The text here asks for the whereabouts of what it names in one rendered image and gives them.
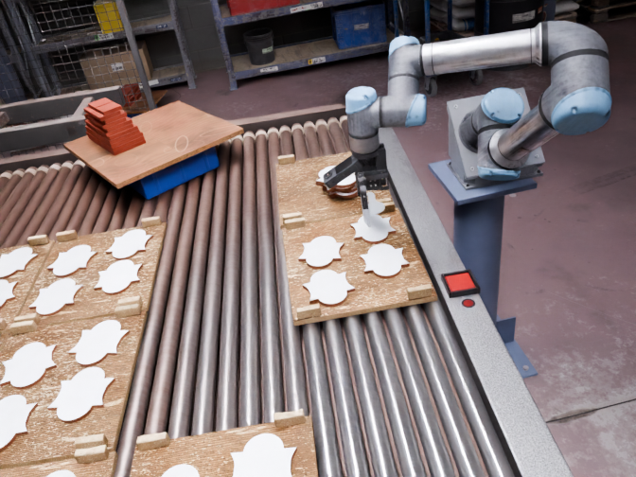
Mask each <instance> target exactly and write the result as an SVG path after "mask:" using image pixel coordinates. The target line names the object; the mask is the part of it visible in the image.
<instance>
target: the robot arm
mask: <svg viewBox="0 0 636 477"><path fill-rule="evenodd" d="M388 62H389V66H388V96H383V97H377V94H376V91H375V90H374V89H373V88H371V87H366V86H361V87H356V88H353V89H351V90H350V91H348V92H347V94H346V95H345V104H346V109H345V112H346V115H347V125H348V133H349V143H350V148H351V153H352V155H351V156H349V157H348V158H346V159H345V160H343V162H341V163H340V164H339V165H337V166H336V167H334V168H332V169H331V170H329V171H328V172H327V173H325V174H324V175H323V178H324V184H325V185H326V186H327V187H328V188H333V187H334V186H336V185H337V184H338V183H340V182H341V181H342V180H344V179H345V178H347V177H348V176H350V175H351V174H353V173H354V172H355V178H356V184H357V190H358V196H359V197H361V202H362V213H363V221H364V222H365V224H366V225H367V226H368V227H371V225H370V217H372V216H374V215H376V214H379V213H380V212H382V211H384V209H385V206H384V203H380V202H377V201H376V198H375V194H374V193H373V192H368V193H366V190H367V191H369V190H374V191H375V190H380V191H382V190H388V189H389V180H388V171H387V164H386V149H385V147H384V144H383V143H380V139H379V128H390V127H406V128H408V127H411V126H422V125H424V124H425V123H426V120H427V98H426V96H425V95H420V94H419V77H424V76H430V75H439V74H447V73H454V72H462V71H470V70H478V69H486V68H493V67H501V66H509V65H517V64H525V63H532V62H535V63H536V64H538V65H539V66H547V65H550V66H551V86H549V87H548V88H547V89H546V90H545V91H544V92H543V93H542V94H541V96H540V98H539V104H538V105H537V106H536V107H535V108H534V109H533V110H531V111H530V112H529V113H528V114H527V115H525V116H524V117H523V118H522V119H520V118H521V117H522V114H523V111H524V103H523V100H522V98H521V96H520V95H519V94H517V93H516V92H515V91H514V90H512V89H509V88H505V87H500V88H495V89H493V90H491V91H490V92H488V93H487V94H486V95H485V96H484V97H483V99H482V101H481V103H480V104H479V105H478V107H477V108H475V109H473V110H471V111H469V112H468V113H466V114H465V115H464V117H463V118H462V120H461V121H460V124H459V127H458V134H459V138H460V140H461V142H462V144H463V145H464V146H465V147H466V148H467V149H468V150H470V151H472V152H474V153H478V166H477V168H478V175H479V176H480V177H481V178H483V179H486V180H492V181H508V180H515V179H518V178H519V177H520V172H521V171H520V166H522V165H523V164H524V163H525V162H526V160H527V159H528V157H529V154H530V152H532V151H533V150H535V149H537V148H538V147H540V146H541V145H543V144H544V143H546V142H547V141H549V140H550V139H551V138H553V137H554V136H556V135H557V134H559V133H561V134H565V135H579V134H584V133H586V132H593V131H595V130H597V129H599V128H600V127H602V126H603V125H604V124H605V123H606V122H607V121H608V120H609V118H610V107H611V103H612V100H611V95H610V67H609V50H608V47H607V44H606V42H605V41H604V39H603V38H602V37H601V36H600V35H599V34H598V33H597V32H596V31H594V30H593V29H591V28H589V27H588V26H583V25H581V24H579V23H574V22H569V21H546V22H540V23H538V24H537V26H535V27H534V28H528V29H522V30H515V31H508V32H502V33H495V34H488V35H482V36H475V37H468V38H462V39H456V40H449V41H443V42H436V43H429V44H419V41H418V39H417V38H415V37H412V36H410V37H407V36H400V37H397V38H395V39H394V40H393V41H392V42H391V43H390V48H389V56H388ZM519 119H520V120H519ZM385 178H387V185H386V180H385ZM367 196H368V201H367ZM368 202H369V204H368Z"/></svg>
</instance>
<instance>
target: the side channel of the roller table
mask: <svg viewBox="0 0 636 477"><path fill-rule="evenodd" d="M345 109H346V104H345V102H343V103H337V104H331V105H326V106H319V107H313V108H307V109H302V110H296V111H290V112H285V113H279V114H273V115H262V116H256V117H250V118H244V119H239V120H233V121H227V122H229V123H232V124H234V125H236V126H239V127H241V128H242V129H243V130H244V133H246V132H248V131H250V132H253V133H254V135H255V137H256V131H257V130H259V129H262V130H264V131H265V132H266V133H268V130H269V129H270V128H271V127H275V128H277V129H278V131H280V128H281V126H283V125H287V126H289V127H290V129H291V130H292V125H293V124H295V123H299V124H301V126H302V127H303V130H304V124H305V123H306V122H307V121H311V122H312V123H313V124H314V126H315V125H316V121H317V120H318V119H324V120H325V122H326V123H327V121H328V120H329V119H330V118H331V117H335V118H337V120H338V121H339V123H340V117H341V116H343V115H346V112H345ZM244 133H243V134H242V138H243V135H244ZM77 160H78V158H77V157H76V156H74V155H73V154H72V153H71V152H69V151H68V150H66V149H59V150H49V151H42V152H36V153H31V154H25V155H19V156H13V157H8V158H2V159H0V174H2V173H4V172H5V171H6V170H10V171H12V172H14V171H16V170H17V169H18V168H22V169H24V170H27V169H28V168H30V167H35V168H39V167H40V166H41V165H48V166H52V165H53V164H54V163H60V164H61V165H62V164H63V163H64V162H65V161H72V162H73V163H75V162H76V161H77Z"/></svg>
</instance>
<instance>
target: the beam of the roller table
mask: <svg viewBox="0 0 636 477"><path fill-rule="evenodd" d="M379 139H380V143H383V144H384V147H385V149H386V164H387V171H388V180H389V183H390V185H391V188H392V189H393V191H394V194H395V196H396V198H397V202H398V204H399V207H400V209H401V211H402V214H403V216H404V218H405V220H406V222H407V224H408V227H409V229H410V231H411V234H412V236H413V238H414V241H415V244H416V247H417V249H418V251H419V253H420V255H421V257H422V260H423V262H424V264H425V267H426V269H427V272H428V274H429V276H430V279H431V281H432V283H433V286H434V288H435V291H436V293H437V295H438V298H439V300H440V302H441V305H442V307H443V309H444V311H445V313H446V315H447V318H448V320H449V322H450V326H451V328H452V331H453V333H454V335H455V338H456V340H457V342H458V344H459V346H460V348H461V351H462V353H463V356H464V358H465V360H466V363H467V365H468V369H469V371H470V373H471V375H472V377H473V379H474V382H475V384H476V386H477V389H478V391H479V393H480V396H481V398H482V400H483V403H484V405H485V406H486V410H487V412H488V415H489V417H490V419H491V422H492V424H493V426H494V429H495V431H496V433H497V435H498V437H499V440H500V442H501V444H502V447H503V450H504V453H505V455H506V457H507V460H508V462H509V464H510V467H511V468H512V470H513V473H514V475H515V477H574V476H573V474H572V472H571V470H570V468H569V466H568V465H567V463H566V461H565V459H564V457H563V455H562V453H561V451H560V449H559V447H558V445H557V443H556V441H555V439H554V438H553V436H552V434H551V432H550V430H549V428H548V426H547V424H546V422H545V421H544V419H543V417H542V415H541V413H540V411H539V408H538V406H537V404H536V402H535V401H534V399H533V398H532V396H531V394H530V392H529V390H528V388H527V386H526V384H525V382H524V380H523V378H522V376H521V374H520V372H519V370H518V368H517V366H516V364H515V363H514V361H513V359H512V357H511V355H510V353H509V352H508V350H507V348H506V346H505V344H504V341H503V339H502V337H501V335H500V333H499V331H498V330H497V328H496V327H495V325H494V323H493V321H492V319H491V317H490V315H489V313H488V311H487V309H486V307H485V305H484V303H483V301H482V299H481V297H480V295H479V293H476V294H471V295H465V296H459V297H453V298H449V296H448V294H447V292H446V289H445V287H444V285H443V283H442V280H441V274H446V273H452V272H458V271H464V270H465V269H466V268H465V266H464V264H463V263H462V261H461V259H460V257H459V255H458V254H457V252H456V250H455V248H454V246H453V244H452V242H451V240H450V238H449V236H448V234H447V232H446V230H445V228H444V226H443V224H442V222H441V220H440V219H439V218H438V216H437V214H436V212H435V210H434V208H433V205H432V203H431V201H430V199H429V197H428V195H427V194H426V192H425V190H424V188H423V186H422V184H421V183H420V181H419V179H418V177H417V175H416V173H415V171H414V169H413V167H412V165H411V163H410V161H409V159H408V157H407V155H406V153H405V151H404V149H403V148H402V146H401V145H400V143H399V141H398V138H397V136H396V134H395V132H394V130H393V128H392V127H390V128H379ZM464 299H472V300H474V301H475V306H474V307H472V308H466V307H464V306H463V305H462V301H463V300H464Z"/></svg>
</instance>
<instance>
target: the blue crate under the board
mask: <svg viewBox="0 0 636 477"><path fill-rule="evenodd" d="M219 166H220V163H219V159H218V156H217V153H216V149H215V146H214V147H212V148H210V149H208V150H204V151H202V152H200V153H197V154H195V155H193V156H191V157H188V158H186V159H185V160H183V161H180V162H178V163H176V164H174V165H171V166H169V167H167V168H163V169H161V170H159V171H157V172H154V173H152V174H151V175H149V176H146V177H144V178H142V179H140V180H138V181H135V182H133V183H131V184H129V185H128V186H130V187H131V188H132V189H134V190H135V191H137V192H138V193H139V194H141V195H142V196H143V197H145V198H146V199H148V200H149V199H151V198H153V197H155V196H157V195H159V194H162V193H164V192H166V191H168V190H170V189H172V188H174V187H175V186H179V185H181V184H183V183H185V182H187V181H189V180H192V179H194V178H196V177H198V176H200V175H202V174H204V173H206V172H208V171H210V170H212V169H214V168H217V167H219Z"/></svg>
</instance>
